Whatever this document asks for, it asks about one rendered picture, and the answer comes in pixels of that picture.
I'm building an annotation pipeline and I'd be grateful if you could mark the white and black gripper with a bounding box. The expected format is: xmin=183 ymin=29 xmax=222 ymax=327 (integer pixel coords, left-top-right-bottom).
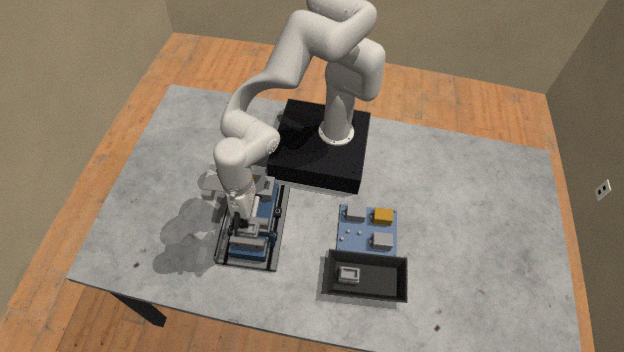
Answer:
xmin=225 ymin=179 xmax=256 ymax=229

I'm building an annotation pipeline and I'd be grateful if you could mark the yellow-orange block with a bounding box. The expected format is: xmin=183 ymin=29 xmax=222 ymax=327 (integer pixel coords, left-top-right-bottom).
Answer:
xmin=373 ymin=207 xmax=393 ymax=226

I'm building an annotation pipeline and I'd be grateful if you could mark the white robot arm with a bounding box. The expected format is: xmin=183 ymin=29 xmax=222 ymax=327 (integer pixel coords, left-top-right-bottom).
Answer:
xmin=201 ymin=0 xmax=386 ymax=201

